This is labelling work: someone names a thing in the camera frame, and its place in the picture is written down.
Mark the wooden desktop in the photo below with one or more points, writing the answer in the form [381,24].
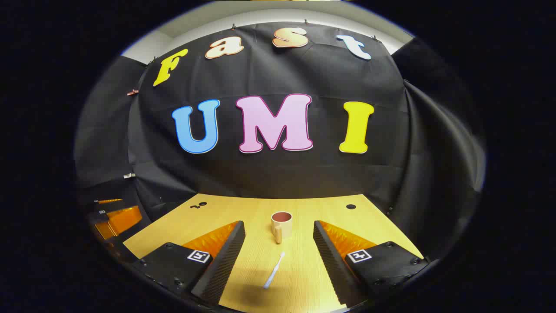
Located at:
[299,261]

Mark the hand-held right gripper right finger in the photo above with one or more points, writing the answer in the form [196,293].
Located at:
[334,265]

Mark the beige cup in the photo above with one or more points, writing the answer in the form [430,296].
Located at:
[282,226]

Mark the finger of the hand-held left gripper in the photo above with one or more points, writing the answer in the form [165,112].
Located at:
[124,219]
[108,201]

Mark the light blue toothbrush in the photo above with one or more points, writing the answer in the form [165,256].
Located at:
[274,270]

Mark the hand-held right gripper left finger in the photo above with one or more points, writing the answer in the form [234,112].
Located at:
[221,265]

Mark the black backdrop cloth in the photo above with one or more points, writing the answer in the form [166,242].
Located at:
[282,174]

